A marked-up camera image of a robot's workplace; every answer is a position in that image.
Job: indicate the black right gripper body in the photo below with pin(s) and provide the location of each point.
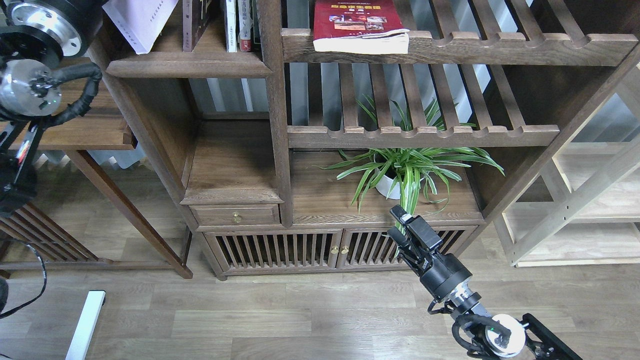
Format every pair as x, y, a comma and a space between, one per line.
443, 275

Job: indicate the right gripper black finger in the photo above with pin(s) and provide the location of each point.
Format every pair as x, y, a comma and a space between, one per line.
401, 215

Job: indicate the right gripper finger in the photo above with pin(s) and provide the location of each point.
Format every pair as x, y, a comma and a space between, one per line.
398, 237

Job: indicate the white lavender book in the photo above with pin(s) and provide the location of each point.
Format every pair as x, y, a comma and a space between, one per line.
140, 21

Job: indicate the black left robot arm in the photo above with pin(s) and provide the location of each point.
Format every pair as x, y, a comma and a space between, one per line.
36, 93

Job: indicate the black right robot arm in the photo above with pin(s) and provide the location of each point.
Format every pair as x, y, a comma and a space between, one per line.
483, 335

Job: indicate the light wooden shelf rack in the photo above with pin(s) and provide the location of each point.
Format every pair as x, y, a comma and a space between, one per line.
587, 211

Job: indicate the red book on shelf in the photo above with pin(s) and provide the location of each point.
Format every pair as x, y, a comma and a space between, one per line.
368, 27

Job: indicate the right slatted cabinet door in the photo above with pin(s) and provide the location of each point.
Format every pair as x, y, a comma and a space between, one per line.
370, 249

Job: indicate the slatted cabinet door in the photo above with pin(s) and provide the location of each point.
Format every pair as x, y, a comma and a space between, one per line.
370, 249
276, 252

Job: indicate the green spider plant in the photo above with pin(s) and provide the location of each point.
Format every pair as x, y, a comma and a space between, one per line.
413, 171

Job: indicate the left slatted cabinet door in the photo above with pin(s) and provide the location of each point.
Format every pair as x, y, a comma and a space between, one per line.
276, 252

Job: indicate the dark wooden bookshelf cabinet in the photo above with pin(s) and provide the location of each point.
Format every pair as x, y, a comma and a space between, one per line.
517, 78

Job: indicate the small wooden drawer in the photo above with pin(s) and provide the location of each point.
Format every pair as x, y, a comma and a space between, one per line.
236, 214

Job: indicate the red spine upright book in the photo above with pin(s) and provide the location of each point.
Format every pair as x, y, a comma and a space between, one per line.
245, 25

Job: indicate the white upright book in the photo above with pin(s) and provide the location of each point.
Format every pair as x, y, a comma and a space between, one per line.
230, 22

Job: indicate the dark wooden side table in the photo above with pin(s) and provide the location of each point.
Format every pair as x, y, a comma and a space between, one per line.
126, 216

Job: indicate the dark slatted wooden bench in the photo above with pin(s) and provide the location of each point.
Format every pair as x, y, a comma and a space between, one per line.
53, 243

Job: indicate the white metal leg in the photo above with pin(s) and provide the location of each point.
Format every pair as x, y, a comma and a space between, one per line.
82, 336

